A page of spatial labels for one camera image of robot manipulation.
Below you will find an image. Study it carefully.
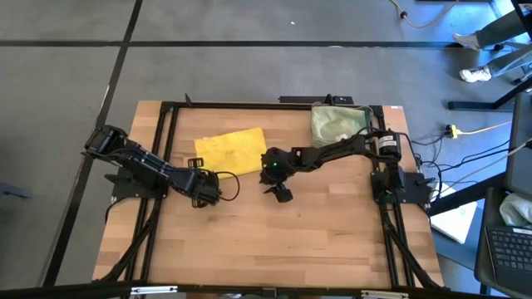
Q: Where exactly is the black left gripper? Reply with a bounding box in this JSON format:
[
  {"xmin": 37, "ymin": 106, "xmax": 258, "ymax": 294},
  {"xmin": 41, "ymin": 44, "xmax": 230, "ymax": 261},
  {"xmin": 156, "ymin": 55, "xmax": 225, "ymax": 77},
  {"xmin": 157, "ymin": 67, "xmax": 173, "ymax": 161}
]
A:
[{"xmin": 187, "ymin": 157, "xmax": 222, "ymax": 208}]

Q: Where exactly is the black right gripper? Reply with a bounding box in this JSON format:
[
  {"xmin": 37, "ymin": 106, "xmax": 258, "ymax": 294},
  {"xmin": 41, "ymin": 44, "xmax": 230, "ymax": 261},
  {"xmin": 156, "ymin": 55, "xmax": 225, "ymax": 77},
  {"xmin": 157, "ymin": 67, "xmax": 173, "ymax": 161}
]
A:
[{"xmin": 259, "ymin": 164, "xmax": 294, "ymax": 204}]

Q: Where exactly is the yellow microfiber towel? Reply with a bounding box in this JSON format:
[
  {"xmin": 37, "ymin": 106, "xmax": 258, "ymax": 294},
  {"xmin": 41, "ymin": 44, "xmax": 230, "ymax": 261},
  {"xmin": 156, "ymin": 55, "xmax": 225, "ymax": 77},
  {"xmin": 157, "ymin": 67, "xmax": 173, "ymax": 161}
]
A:
[{"xmin": 194, "ymin": 126, "xmax": 268, "ymax": 179}]

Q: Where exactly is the pale green towel teal edge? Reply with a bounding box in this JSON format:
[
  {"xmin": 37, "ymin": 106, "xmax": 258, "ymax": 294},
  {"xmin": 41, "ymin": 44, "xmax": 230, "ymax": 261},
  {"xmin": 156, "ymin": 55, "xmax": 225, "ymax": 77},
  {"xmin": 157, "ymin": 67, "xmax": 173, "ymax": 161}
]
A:
[{"xmin": 310, "ymin": 104, "xmax": 372, "ymax": 149}]

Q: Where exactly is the black power strip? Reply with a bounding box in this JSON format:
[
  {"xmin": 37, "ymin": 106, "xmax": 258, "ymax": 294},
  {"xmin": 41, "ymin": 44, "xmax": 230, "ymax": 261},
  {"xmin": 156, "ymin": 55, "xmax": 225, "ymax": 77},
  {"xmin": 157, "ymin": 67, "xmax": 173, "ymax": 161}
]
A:
[{"xmin": 278, "ymin": 94, "xmax": 355, "ymax": 105}]

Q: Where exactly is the white booklet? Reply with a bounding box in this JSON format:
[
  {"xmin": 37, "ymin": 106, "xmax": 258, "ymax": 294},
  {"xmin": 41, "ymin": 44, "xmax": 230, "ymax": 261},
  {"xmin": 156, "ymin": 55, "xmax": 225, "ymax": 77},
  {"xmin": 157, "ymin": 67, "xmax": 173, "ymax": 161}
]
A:
[{"xmin": 430, "ymin": 182, "xmax": 479, "ymax": 245}]

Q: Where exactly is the black metal beam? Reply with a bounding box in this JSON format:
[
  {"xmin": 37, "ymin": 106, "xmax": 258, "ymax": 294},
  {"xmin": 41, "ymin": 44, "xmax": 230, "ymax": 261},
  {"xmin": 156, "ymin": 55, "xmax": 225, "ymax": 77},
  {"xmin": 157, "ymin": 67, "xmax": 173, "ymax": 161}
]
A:
[{"xmin": 427, "ymin": 169, "xmax": 510, "ymax": 217}]

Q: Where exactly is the pale cloth bundle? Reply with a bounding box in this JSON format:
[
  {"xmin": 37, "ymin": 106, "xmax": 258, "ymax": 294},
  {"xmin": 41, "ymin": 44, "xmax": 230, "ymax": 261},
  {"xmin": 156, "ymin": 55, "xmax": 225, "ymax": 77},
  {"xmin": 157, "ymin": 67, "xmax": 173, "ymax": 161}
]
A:
[{"xmin": 498, "ymin": 193, "xmax": 532, "ymax": 228}]

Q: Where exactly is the black keyboard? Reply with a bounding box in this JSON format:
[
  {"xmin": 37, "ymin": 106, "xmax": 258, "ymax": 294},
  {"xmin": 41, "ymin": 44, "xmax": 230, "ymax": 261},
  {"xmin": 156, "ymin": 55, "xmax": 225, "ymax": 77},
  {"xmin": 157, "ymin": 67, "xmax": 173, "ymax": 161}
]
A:
[{"xmin": 484, "ymin": 226, "xmax": 532, "ymax": 294}]

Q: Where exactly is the grey upright panel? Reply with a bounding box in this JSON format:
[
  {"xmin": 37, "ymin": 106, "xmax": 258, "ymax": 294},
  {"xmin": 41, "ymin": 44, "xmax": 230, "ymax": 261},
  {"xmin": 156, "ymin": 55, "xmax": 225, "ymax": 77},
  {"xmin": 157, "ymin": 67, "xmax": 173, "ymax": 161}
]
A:
[{"xmin": 505, "ymin": 91, "xmax": 532, "ymax": 196}]

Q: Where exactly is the person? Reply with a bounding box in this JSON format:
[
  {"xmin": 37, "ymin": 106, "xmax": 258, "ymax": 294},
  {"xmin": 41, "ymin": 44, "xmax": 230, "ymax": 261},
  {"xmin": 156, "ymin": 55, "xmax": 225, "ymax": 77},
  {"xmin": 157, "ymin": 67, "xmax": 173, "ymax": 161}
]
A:
[{"xmin": 451, "ymin": 10, "xmax": 532, "ymax": 83}]

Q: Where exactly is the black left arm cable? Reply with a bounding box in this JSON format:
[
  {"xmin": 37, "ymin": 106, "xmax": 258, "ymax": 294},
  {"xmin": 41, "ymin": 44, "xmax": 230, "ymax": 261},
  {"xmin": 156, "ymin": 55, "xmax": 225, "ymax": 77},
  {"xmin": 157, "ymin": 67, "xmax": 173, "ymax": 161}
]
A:
[{"xmin": 214, "ymin": 170, "xmax": 242, "ymax": 203}]

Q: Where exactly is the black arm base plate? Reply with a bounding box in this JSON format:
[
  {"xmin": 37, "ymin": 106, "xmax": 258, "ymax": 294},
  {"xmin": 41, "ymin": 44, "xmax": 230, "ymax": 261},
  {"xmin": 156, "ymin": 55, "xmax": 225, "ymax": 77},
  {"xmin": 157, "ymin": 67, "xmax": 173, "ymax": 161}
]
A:
[
  {"xmin": 371, "ymin": 171, "xmax": 436, "ymax": 204},
  {"xmin": 104, "ymin": 165, "xmax": 170, "ymax": 199}
]

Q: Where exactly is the black table edge rail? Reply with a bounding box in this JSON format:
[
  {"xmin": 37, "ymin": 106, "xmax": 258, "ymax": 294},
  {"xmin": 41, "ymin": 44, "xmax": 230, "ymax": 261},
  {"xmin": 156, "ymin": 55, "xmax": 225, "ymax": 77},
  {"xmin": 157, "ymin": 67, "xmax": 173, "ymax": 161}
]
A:
[
  {"xmin": 0, "ymin": 281, "xmax": 506, "ymax": 299},
  {"xmin": 160, "ymin": 100, "xmax": 386, "ymax": 112},
  {"xmin": 99, "ymin": 103, "xmax": 180, "ymax": 287},
  {"xmin": 368, "ymin": 105, "xmax": 445, "ymax": 290}
]

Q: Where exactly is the silver metal bracket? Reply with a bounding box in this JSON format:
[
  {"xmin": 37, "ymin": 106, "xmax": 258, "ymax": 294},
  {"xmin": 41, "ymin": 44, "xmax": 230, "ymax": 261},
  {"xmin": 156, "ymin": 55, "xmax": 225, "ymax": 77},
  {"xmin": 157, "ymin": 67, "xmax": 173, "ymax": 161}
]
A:
[
  {"xmin": 360, "ymin": 289, "xmax": 411, "ymax": 299},
  {"xmin": 131, "ymin": 285, "xmax": 179, "ymax": 296}
]

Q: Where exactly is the yellow plug with cable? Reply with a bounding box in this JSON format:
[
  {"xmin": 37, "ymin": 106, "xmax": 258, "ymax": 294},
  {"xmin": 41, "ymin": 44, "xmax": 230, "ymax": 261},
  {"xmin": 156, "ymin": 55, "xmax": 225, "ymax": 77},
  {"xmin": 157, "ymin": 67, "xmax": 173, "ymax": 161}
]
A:
[{"xmin": 445, "ymin": 120, "xmax": 513, "ymax": 140}]

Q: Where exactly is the grey cable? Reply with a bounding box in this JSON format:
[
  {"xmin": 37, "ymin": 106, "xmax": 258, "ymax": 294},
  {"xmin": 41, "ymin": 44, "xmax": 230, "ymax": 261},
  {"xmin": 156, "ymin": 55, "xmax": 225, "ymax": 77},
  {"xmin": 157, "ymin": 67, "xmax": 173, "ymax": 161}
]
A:
[{"xmin": 451, "ymin": 139, "xmax": 532, "ymax": 186}]

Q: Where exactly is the yellow floor cable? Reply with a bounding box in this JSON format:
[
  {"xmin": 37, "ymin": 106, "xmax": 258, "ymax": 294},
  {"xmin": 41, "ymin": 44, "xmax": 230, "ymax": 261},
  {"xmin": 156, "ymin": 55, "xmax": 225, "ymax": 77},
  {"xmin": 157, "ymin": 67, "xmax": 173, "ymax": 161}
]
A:
[{"xmin": 389, "ymin": 0, "xmax": 461, "ymax": 30}]

